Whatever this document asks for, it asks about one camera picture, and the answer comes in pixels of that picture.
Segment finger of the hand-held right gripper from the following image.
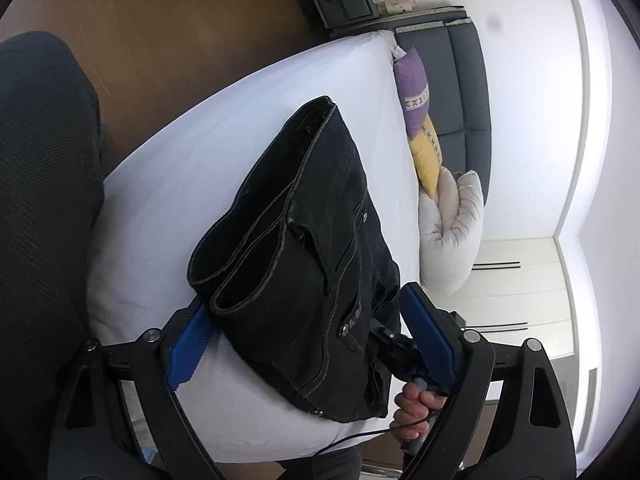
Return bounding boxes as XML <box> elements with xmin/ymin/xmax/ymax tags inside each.
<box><xmin>370</xmin><ymin>326</ymin><xmax>420</xmax><ymax>380</ymax></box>

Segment black cable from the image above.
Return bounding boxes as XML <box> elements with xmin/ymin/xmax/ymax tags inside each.
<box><xmin>320</xmin><ymin>422</ymin><xmax>428</xmax><ymax>461</ymax></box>

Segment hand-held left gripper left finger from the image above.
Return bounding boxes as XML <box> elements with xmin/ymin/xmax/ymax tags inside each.
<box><xmin>50</xmin><ymin>295</ymin><xmax>226</xmax><ymax>480</ymax></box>

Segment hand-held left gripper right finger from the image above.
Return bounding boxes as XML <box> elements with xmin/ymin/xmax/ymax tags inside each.
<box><xmin>399</xmin><ymin>282</ymin><xmax>576</xmax><ymax>480</ymax></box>

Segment grey padded headboard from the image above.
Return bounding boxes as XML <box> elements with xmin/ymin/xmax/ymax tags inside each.
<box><xmin>372</xmin><ymin>5</ymin><xmax>493</xmax><ymax>226</ymax></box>

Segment folded white duvet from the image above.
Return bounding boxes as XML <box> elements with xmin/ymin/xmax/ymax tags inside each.
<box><xmin>417</xmin><ymin>166</ymin><xmax>485</xmax><ymax>297</ymax></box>

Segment person's right hand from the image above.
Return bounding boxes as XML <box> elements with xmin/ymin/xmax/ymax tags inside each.
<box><xmin>394</xmin><ymin>379</ymin><xmax>447</xmax><ymax>443</ymax></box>

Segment yellow pillow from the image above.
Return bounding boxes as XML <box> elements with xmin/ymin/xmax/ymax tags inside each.
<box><xmin>409</xmin><ymin>115</ymin><xmax>446</xmax><ymax>198</ymax></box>

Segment white wardrobe doors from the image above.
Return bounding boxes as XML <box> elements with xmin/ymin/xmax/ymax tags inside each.
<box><xmin>467</xmin><ymin>237</ymin><xmax>576</xmax><ymax>401</ymax></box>

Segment white bed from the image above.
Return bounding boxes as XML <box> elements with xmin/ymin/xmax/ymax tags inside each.
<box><xmin>87</xmin><ymin>30</ymin><xmax>423</xmax><ymax>461</ymax></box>

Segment purple pillow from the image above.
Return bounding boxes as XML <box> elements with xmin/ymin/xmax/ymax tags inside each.
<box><xmin>393</xmin><ymin>47</ymin><xmax>433</xmax><ymax>138</ymax></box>

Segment person's dark trouser leg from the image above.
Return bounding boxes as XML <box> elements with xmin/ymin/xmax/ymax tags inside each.
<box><xmin>0</xmin><ymin>30</ymin><xmax>106</xmax><ymax>461</ymax></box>

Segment black denim pants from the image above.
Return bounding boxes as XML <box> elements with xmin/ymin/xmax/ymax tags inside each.
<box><xmin>186</xmin><ymin>95</ymin><xmax>403</xmax><ymax>423</ymax></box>

